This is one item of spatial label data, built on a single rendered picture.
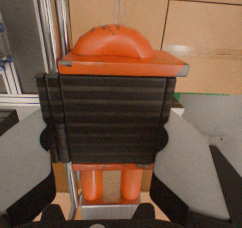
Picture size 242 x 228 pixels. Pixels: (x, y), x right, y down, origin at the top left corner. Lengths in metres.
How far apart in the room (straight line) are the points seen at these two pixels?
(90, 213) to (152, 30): 0.72
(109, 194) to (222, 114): 1.72
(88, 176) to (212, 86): 0.87
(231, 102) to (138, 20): 1.29
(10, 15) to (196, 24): 1.00
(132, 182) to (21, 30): 1.15
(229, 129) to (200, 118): 0.36
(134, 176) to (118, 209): 0.04
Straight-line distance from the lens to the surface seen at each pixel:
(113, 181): 0.21
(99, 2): 0.78
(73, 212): 0.23
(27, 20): 1.22
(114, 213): 0.20
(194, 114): 1.71
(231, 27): 0.93
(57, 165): 0.49
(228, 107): 1.85
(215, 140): 2.00
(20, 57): 1.27
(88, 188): 0.18
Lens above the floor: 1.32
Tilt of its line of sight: 62 degrees down
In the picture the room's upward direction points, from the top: 174 degrees clockwise
